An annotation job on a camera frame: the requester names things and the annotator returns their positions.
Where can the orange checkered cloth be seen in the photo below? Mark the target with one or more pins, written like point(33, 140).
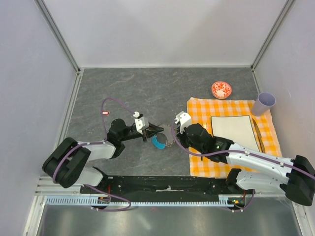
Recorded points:
point(201, 110)

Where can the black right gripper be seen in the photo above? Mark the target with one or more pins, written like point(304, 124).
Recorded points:
point(180, 136)

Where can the blue plastic keyring handle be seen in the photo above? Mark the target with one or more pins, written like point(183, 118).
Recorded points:
point(157, 144)

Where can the white square plate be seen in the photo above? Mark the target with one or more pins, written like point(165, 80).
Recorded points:
point(238, 129)

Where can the light blue cable duct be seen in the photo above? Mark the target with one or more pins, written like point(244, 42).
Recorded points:
point(98, 202)

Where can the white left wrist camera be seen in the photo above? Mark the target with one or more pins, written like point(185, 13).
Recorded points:
point(141, 122)

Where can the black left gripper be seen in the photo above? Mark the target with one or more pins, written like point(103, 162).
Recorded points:
point(153, 130)

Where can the red patterned bowl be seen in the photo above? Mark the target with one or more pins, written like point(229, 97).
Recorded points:
point(221, 90)

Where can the lilac plastic cup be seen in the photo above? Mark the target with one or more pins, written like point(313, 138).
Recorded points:
point(263, 103)

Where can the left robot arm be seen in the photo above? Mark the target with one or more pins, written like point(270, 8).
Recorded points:
point(67, 163)

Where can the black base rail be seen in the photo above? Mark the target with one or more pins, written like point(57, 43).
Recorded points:
point(167, 189)

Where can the gold knife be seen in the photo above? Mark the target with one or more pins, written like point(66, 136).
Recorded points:
point(259, 136)

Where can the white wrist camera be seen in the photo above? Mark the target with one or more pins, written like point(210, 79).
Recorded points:
point(183, 120)
point(141, 122)

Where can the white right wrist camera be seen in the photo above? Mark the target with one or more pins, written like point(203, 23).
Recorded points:
point(183, 120)

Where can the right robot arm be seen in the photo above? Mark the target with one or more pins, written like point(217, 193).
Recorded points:
point(294, 177)

